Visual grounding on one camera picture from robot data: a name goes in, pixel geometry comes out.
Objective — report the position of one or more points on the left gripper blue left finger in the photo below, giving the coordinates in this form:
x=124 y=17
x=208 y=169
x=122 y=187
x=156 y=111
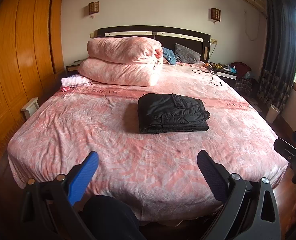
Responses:
x=80 y=176

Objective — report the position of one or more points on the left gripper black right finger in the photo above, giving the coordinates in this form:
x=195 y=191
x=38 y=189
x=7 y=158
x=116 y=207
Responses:
x=215 y=175

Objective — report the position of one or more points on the black pants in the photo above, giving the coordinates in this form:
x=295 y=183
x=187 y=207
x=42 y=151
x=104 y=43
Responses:
x=165 y=113

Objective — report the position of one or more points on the white waste bin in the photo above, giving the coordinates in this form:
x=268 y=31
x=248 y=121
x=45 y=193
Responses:
x=272 y=113

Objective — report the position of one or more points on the pink patterned bed blanket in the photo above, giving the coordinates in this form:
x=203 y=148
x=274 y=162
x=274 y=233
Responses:
x=155 y=174

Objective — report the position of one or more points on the pile of clothes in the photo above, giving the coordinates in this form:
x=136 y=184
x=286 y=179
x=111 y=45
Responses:
x=245 y=84

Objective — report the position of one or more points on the small white stool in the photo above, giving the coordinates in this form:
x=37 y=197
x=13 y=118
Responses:
x=30 y=108

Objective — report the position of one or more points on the dark curtain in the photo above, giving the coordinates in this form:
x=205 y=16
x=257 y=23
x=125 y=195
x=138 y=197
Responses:
x=279 y=65

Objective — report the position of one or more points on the white pink folded towel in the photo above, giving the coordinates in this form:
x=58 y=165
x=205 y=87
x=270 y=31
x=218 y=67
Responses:
x=74 y=81

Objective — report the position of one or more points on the cluttered right nightstand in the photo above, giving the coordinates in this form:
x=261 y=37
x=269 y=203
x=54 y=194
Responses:
x=228 y=77

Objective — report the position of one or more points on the left nightstand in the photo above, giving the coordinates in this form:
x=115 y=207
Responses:
x=72 y=69

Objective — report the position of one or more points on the grey pillow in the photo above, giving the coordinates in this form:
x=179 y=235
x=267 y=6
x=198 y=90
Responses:
x=186 y=55

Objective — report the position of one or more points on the blue garment on bed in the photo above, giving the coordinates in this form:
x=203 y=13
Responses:
x=169 y=56

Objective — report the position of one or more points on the folded pink duvet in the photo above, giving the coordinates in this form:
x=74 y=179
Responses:
x=126 y=61

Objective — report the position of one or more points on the black wooden headboard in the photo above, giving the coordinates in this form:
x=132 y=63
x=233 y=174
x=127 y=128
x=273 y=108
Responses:
x=167 y=36

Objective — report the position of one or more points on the orange wooden wardrobe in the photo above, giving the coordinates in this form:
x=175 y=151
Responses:
x=31 y=59

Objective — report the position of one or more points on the right wall lamp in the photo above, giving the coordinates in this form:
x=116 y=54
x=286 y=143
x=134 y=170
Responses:
x=215 y=14

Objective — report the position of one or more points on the wall lamp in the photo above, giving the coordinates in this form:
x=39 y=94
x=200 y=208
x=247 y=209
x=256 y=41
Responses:
x=215 y=14
x=93 y=8

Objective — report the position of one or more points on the left wall lamp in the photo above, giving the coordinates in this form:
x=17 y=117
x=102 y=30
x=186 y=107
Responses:
x=93 y=8

